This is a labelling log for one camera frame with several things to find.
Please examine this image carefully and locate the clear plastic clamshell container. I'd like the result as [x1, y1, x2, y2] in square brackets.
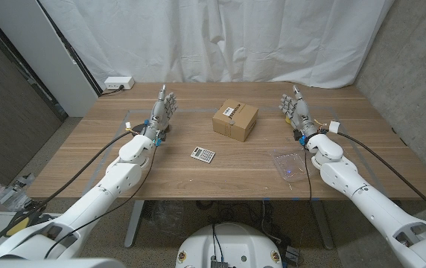
[270, 148, 311, 183]

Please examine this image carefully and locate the pile of packaged parts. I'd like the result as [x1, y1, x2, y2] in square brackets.
[0, 173, 37, 211]

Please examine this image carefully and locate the grey metal table leg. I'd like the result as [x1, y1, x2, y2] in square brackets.
[311, 200, 335, 250]
[124, 200, 145, 249]

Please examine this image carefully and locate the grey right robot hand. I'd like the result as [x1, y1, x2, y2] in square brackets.
[278, 84, 319, 138]

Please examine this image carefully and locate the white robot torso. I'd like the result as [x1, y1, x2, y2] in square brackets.
[175, 222, 284, 268]

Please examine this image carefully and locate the yellow black foot pedal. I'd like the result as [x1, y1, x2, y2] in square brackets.
[6, 217, 31, 237]

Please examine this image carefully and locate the clear plastic bag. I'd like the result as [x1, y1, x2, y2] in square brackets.
[149, 200, 184, 236]

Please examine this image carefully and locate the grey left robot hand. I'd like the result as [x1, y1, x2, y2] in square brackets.
[144, 83, 179, 138]

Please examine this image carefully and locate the white cloth curtain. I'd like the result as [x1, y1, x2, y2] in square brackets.
[39, 0, 396, 89]

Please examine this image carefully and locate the white power strip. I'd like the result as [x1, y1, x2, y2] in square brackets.
[104, 76, 136, 91]

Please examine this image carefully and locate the white pocket calculator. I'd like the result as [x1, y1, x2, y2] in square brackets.
[190, 146, 216, 165]

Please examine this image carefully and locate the white tall cabinet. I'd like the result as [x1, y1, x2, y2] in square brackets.
[0, 0, 99, 118]

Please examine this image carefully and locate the brown cardboard packing box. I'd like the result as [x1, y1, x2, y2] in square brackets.
[212, 98, 259, 143]

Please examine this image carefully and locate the black floor cable bundle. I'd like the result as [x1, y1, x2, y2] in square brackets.
[196, 200, 284, 243]

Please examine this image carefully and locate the small black floor box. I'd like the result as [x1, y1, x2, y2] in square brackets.
[284, 245, 302, 267]

